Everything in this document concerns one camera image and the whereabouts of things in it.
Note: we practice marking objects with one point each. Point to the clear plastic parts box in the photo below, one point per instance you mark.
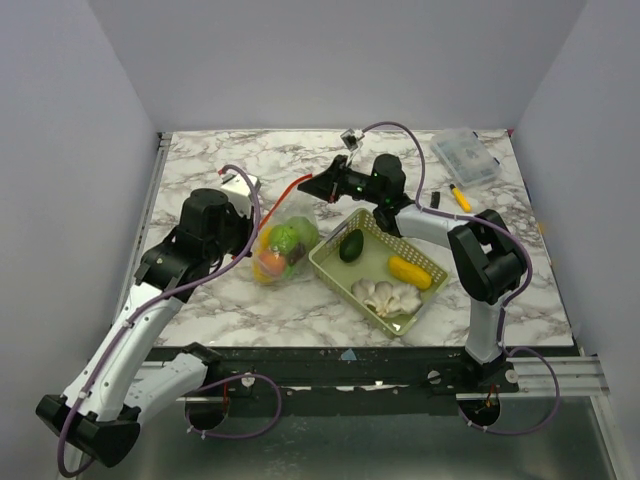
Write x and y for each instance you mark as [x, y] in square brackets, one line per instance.
[465, 156]

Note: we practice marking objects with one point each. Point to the clear zip top bag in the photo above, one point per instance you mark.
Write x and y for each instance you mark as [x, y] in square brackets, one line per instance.
[291, 203]

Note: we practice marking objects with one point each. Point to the pale green toy lettuce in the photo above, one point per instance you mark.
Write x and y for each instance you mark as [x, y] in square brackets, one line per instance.
[306, 230]

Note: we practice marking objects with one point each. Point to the black front mounting rail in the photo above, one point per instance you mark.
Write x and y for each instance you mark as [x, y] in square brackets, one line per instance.
[338, 381]

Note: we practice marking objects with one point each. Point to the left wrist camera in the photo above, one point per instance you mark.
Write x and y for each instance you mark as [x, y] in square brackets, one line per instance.
[240, 190]

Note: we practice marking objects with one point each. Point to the white toy mushroom cluster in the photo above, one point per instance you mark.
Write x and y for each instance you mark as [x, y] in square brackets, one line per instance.
[385, 299]

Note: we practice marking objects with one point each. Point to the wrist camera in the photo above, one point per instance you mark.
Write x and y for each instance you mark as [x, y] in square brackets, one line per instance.
[352, 139]
[240, 190]

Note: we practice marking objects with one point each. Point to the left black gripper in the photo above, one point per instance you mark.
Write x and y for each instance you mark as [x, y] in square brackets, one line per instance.
[247, 225]

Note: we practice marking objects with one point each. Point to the dark green toy avocado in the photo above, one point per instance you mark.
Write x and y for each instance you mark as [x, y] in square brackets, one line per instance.
[352, 245]

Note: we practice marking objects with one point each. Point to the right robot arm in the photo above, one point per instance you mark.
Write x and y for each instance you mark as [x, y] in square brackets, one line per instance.
[492, 265]

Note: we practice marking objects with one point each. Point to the small black comb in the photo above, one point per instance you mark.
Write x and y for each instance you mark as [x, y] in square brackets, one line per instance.
[435, 199]

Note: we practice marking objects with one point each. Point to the bright green toy cabbage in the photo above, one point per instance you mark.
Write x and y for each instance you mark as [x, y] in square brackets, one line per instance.
[282, 238]

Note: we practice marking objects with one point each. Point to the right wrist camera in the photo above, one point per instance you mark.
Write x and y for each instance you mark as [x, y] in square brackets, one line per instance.
[352, 139]

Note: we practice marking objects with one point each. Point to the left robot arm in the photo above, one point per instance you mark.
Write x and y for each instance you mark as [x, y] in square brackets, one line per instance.
[98, 413]

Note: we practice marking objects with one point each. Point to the orange toy peach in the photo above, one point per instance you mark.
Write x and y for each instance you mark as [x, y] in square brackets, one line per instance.
[272, 263]

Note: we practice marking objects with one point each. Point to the yellow toy pear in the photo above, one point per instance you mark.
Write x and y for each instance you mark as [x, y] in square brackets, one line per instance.
[259, 274]

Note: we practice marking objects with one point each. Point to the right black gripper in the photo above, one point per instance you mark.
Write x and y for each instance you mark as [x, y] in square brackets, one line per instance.
[338, 178]

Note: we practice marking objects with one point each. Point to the pale green plastic basket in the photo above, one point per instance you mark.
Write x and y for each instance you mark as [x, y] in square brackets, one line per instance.
[372, 264]

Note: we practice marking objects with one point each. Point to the yellow toy lemon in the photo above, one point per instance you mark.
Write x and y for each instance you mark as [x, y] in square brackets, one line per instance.
[263, 238]

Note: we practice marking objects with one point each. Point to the yellow toy corn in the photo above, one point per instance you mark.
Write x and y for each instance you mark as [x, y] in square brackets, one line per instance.
[409, 273]

